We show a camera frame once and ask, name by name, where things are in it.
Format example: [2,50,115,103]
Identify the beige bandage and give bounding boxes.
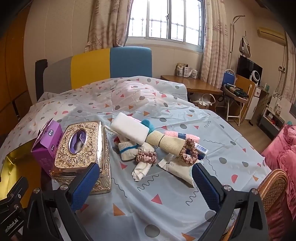
[146,131,185,156]

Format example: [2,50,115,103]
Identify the round tray table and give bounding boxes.
[222,84,249,126]

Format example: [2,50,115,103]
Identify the patterned plastic tablecloth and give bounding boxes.
[0,75,272,241]

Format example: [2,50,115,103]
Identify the ornate gold tissue box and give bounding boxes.
[50,121,111,195]

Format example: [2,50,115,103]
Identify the grey yellow blue sofa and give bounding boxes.
[35,46,152,100]

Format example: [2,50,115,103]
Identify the items on desk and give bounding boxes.
[175,63,198,79]

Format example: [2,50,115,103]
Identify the brown satin scrunchie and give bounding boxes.
[179,138,198,166]

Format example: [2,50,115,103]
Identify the pink ruffled blanket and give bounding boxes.
[262,125,295,218]

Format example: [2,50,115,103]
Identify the pink scrunchie light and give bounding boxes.
[135,151,157,164]

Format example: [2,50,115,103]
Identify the wicker chair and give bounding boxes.
[222,169,290,241]

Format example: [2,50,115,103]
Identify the window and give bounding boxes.
[128,1,205,49]

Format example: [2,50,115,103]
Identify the right curtain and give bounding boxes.
[201,0,229,88]

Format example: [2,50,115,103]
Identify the blue tissue pack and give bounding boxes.
[195,143,208,160]

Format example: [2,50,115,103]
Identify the white fan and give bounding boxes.
[250,70,260,85]

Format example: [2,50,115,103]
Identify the air conditioner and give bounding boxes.
[257,27,287,46]

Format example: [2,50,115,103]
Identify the white plastic packet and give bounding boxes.
[158,154,195,187]

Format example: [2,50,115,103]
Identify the wooden desk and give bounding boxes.
[161,75,223,95]

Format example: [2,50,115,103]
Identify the blue folding chair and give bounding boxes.
[222,69,236,86]

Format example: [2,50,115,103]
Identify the pink towel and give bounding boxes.
[164,131,200,143]

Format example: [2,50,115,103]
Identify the white towel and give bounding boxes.
[110,113,149,145]

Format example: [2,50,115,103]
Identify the blue plush toy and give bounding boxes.
[141,119,155,134]

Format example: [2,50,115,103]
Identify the white knit glove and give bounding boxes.
[118,141,154,161]

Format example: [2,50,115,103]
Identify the white cloth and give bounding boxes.
[132,162,153,182]

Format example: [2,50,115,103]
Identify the white tote bag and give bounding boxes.
[191,93,216,109]

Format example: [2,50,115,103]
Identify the white shelf cabinet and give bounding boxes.
[258,106,285,138]

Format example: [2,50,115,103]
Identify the gold tray box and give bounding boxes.
[0,143,41,207]

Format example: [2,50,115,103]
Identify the black television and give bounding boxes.
[236,55,263,84]

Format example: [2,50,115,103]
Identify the purple cardboard box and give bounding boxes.
[31,118,63,176]

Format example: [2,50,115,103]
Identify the curtain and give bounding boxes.
[201,0,229,88]
[84,0,133,52]

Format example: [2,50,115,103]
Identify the left curtain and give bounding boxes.
[84,0,133,52]

